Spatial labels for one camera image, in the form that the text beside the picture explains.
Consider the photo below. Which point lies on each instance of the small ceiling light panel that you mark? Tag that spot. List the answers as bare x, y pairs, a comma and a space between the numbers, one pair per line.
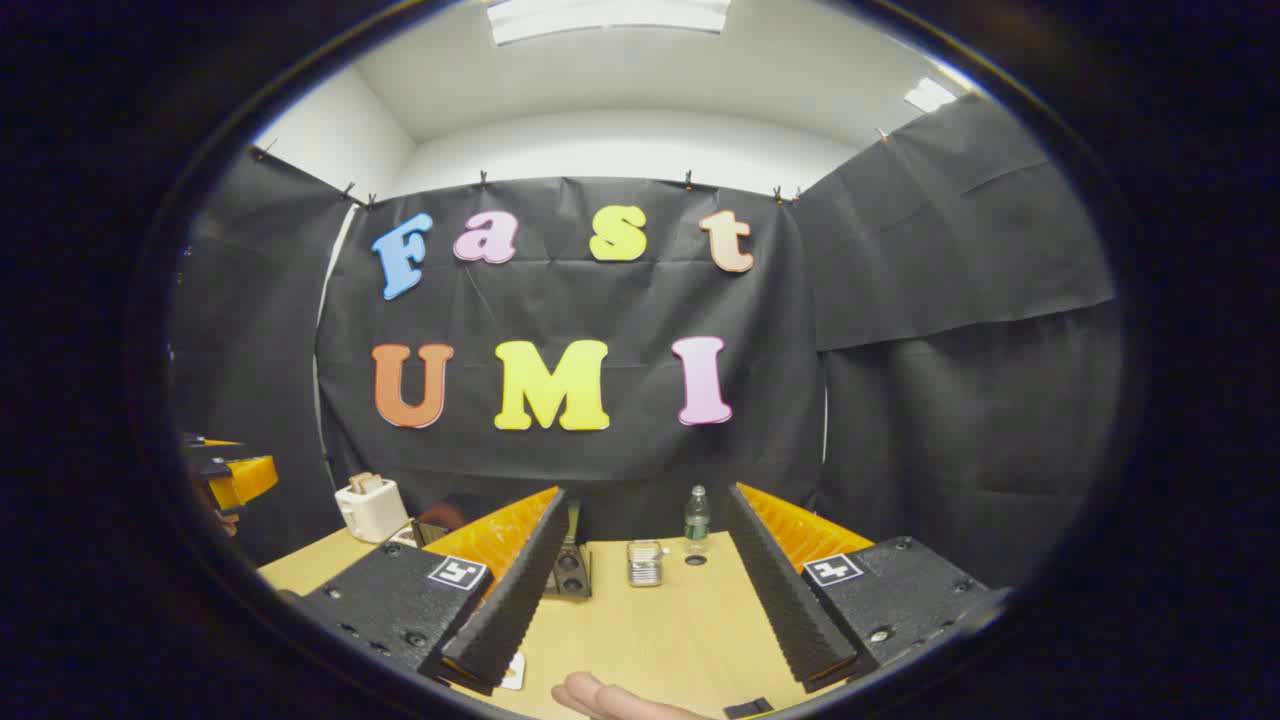
930, 95

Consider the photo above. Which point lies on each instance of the white toaster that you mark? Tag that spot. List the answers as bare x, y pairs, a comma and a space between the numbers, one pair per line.
375, 512

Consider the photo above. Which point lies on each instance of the black backdrop cloth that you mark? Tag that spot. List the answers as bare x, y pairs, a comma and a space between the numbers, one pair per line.
600, 300

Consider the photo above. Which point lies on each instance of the clear plastic water bottle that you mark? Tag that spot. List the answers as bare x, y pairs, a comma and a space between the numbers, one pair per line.
697, 522

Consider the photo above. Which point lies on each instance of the black electric oven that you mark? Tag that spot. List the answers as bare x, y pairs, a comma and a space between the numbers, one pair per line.
570, 575

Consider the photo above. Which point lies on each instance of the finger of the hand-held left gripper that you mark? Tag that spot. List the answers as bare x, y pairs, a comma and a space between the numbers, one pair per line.
215, 445
255, 478

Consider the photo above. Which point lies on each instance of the large ceiling light panel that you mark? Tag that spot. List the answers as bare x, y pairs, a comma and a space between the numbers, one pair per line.
610, 18

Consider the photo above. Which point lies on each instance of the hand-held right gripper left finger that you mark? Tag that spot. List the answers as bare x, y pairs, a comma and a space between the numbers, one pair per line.
510, 600

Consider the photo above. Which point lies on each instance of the white plate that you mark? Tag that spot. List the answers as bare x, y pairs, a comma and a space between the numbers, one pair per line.
513, 672

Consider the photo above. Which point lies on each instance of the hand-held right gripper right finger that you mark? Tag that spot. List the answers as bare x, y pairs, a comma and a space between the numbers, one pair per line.
790, 600

